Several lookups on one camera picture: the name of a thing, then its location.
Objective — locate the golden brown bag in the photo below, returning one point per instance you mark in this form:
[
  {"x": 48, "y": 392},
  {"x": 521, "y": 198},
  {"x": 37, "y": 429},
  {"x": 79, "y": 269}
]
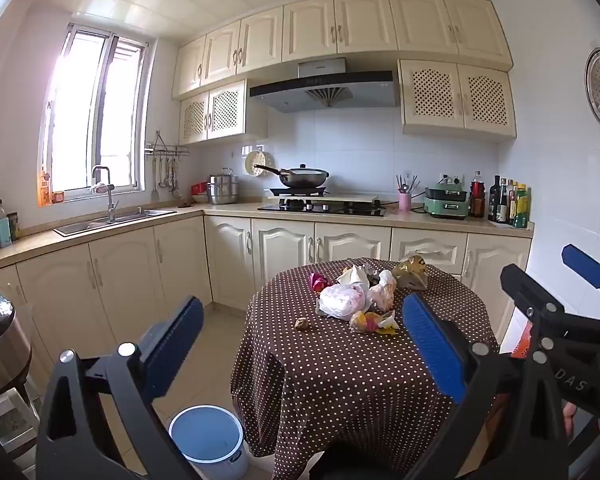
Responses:
[{"x": 411, "y": 272}]

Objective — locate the pink wrapper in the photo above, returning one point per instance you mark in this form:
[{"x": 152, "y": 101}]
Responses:
[{"x": 320, "y": 282}]

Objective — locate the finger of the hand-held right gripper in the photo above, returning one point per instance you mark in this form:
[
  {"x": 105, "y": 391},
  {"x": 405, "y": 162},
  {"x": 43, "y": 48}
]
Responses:
[
  {"x": 525, "y": 290},
  {"x": 585, "y": 262}
]

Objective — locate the red bowl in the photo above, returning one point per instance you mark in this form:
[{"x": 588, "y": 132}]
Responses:
[{"x": 199, "y": 188}]

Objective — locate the black glass hob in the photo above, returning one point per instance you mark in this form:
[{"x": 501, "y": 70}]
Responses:
[{"x": 330, "y": 210}]

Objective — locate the blue plastic trash bin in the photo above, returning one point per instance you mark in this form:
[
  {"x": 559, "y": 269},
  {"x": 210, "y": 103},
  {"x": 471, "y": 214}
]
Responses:
[{"x": 205, "y": 435}]

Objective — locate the yellow orange wrapper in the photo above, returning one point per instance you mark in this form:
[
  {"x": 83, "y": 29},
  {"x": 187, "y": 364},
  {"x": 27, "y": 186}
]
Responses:
[{"x": 370, "y": 322}]

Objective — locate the orange packaging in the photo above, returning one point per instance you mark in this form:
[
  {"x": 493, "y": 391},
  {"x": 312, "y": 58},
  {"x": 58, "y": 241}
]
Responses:
[{"x": 522, "y": 345}]

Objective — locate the stainless steamer pot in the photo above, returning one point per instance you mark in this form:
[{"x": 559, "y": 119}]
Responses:
[{"x": 223, "y": 187}]

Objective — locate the range hood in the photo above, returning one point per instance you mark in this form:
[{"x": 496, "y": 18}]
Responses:
[{"x": 325, "y": 90}]

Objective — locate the cream lattice door cabinet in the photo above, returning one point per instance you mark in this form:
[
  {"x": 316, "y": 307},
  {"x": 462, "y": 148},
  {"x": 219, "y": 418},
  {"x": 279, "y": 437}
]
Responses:
[
  {"x": 455, "y": 97},
  {"x": 225, "y": 110}
]

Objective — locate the row of cream wall cabinets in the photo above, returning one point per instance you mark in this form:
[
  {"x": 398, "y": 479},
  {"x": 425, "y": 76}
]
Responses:
[{"x": 360, "y": 25}]

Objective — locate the orange bottle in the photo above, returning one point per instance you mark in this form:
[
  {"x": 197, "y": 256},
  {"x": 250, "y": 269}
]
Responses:
[{"x": 43, "y": 190}]

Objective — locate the chrome faucet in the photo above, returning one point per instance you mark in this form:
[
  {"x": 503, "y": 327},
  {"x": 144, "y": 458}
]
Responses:
[{"x": 111, "y": 205}]

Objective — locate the sliding window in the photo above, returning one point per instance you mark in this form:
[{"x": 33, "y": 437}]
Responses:
[{"x": 80, "y": 110}]

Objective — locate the green oil bottle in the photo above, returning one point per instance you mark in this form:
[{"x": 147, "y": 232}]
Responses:
[{"x": 522, "y": 210}]

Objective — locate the wok with lid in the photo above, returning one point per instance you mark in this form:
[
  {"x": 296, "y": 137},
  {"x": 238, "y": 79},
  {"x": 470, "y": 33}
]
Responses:
[{"x": 305, "y": 176}]

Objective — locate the pink utensil holder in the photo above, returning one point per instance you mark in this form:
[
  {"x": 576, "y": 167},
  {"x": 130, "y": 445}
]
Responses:
[{"x": 404, "y": 201}]

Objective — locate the white spatula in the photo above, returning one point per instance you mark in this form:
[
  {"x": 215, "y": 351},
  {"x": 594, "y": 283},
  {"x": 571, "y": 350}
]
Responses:
[{"x": 155, "y": 191}]

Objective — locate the dark sauce bottle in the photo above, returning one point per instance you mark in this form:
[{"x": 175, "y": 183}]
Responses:
[{"x": 503, "y": 205}]

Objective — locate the small dark round object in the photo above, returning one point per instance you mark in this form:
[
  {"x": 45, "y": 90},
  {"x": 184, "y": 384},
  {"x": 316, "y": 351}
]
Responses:
[{"x": 185, "y": 205}]

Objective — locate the white tissue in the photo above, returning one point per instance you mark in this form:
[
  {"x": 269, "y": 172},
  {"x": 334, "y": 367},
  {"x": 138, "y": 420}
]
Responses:
[{"x": 354, "y": 275}]

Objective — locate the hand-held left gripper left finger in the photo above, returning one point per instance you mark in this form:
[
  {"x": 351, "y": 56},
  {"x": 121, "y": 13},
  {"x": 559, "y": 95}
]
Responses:
[{"x": 177, "y": 340}]

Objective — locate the cream perforated round plate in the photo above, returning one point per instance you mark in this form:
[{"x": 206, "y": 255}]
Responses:
[{"x": 252, "y": 159}]

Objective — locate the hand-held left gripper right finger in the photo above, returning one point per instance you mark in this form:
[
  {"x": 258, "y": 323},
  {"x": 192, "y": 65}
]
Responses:
[{"x": 432, "y": 345}]

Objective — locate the white plastic bag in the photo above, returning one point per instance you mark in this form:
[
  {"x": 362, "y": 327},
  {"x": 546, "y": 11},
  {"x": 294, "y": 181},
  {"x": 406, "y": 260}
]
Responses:
[{"x": 342, "y": 302}]

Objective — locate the dark wine bottle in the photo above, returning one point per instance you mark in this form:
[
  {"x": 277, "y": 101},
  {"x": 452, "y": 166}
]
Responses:
[{"x": 494, "y": 200}]

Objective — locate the small brown nut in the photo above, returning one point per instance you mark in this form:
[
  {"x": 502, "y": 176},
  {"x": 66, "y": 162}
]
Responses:
[{"x": 302, "y": 324}]

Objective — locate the cream lower kitchen cabinets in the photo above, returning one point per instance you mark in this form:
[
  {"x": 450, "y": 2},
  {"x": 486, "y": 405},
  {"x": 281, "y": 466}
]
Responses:
[{"x": 130, "y": 275}]

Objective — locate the teal carton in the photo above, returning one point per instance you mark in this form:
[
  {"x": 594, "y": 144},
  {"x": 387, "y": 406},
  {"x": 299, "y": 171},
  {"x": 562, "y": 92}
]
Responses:
[{"x": 2, "y": 235}]

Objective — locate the stainless steel sink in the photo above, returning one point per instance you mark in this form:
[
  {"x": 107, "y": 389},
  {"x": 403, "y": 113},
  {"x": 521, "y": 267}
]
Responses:
[{"x": 80, "y": 227}]

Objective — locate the person's right hand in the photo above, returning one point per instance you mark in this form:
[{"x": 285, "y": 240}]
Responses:
[{"x": 570, "y": 420}]

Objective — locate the metal utensil rack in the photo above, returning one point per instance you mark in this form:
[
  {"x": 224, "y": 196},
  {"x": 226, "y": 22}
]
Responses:
[{"x": 167, "y": 150}]

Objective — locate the brown polka dot tablecloth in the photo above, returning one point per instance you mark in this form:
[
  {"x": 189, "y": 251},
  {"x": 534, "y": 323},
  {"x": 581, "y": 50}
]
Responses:
[{"x": 330, "y": 385}]

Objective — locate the white wall outlet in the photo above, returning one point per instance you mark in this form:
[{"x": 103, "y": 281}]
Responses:
[{"x": 452, "y": 178}]

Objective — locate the green electric cooker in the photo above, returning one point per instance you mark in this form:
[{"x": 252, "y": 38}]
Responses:
[{"x": 445, "y": 205}]

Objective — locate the metal ladle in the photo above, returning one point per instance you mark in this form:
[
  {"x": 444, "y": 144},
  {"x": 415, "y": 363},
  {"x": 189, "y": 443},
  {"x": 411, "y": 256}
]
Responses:
[
  {"x": 163, "y": 180},
  {"x": 177, "y": 192},
  {"x": 171, "y": 185}
]

